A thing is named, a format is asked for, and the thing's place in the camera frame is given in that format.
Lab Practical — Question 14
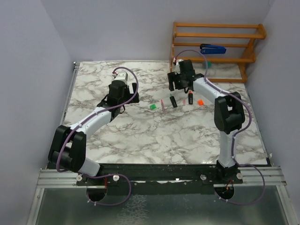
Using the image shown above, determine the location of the aluminium rail frame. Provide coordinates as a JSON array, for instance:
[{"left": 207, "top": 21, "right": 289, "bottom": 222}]
[{"left": 28, "top": 61, "right": 297, "bottom": 225}]

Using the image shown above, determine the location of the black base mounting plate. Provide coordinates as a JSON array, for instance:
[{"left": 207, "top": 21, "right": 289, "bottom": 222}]
[{"left": 46, "top": 161, "right": 244, "bottom": 195}]

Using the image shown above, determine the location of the orange black highlighter pen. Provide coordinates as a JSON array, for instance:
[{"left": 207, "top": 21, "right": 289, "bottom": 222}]
[{"left": 188, "top": 90, "right": 193, "bottom": 105}]

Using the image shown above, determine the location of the pink pen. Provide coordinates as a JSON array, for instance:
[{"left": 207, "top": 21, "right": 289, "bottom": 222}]
[{"left": 161, "top": 99, "right": 166, "bottom": 114}]

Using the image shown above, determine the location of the green black highlighter pen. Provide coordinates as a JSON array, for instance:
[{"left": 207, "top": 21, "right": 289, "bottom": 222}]
[{"left": 169, "top": 94, "right": 178, "bottom": 108}]

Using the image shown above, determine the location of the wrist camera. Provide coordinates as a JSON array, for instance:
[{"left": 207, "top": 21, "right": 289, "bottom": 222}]
[
  {"left": 115, "top": 72, "right": 128, "bottom": 83},
  {"left": 173, "top": 58, "right": 183, "bottom": 74}
]

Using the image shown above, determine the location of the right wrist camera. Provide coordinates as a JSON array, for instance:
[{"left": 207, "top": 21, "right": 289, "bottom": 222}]
[{"left": 173, "top": 58, "right": 183, "bottom": 74}]

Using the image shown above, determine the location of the green pen cap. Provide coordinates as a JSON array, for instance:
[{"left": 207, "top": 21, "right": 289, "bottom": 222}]
[{"left": 150, "top": 104, "right": 157, "bottom": 110}]

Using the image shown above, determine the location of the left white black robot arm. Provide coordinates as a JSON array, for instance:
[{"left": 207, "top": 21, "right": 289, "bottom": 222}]
[{"left": 48, "top": 80, "right": 139, "bottom": 185}]

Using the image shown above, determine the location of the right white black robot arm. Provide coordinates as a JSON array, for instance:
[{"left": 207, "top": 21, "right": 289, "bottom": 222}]
[{"left": 167, "top": 60, "right": 245, "bottom": 183}]

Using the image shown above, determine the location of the blue stapler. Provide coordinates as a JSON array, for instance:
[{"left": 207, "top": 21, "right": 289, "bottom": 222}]
[{"left": 200, "top": 44, "right": 226, "bottom": 54}]

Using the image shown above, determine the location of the wooden shelf rack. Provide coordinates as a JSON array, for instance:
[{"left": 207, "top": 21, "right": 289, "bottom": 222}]
[{"left": 169, "top": 22, "right": 267, "bottom": 83}]

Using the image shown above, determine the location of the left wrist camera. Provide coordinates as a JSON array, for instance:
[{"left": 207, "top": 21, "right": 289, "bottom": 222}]
[{"left": 115, "top": 72, "right": 128, "bottom": 83}]

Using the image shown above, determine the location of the orange pen cap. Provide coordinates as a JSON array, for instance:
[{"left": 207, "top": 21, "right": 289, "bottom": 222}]
[{"left": 197, "top": 100, "right": 204, "bottom": 105}]

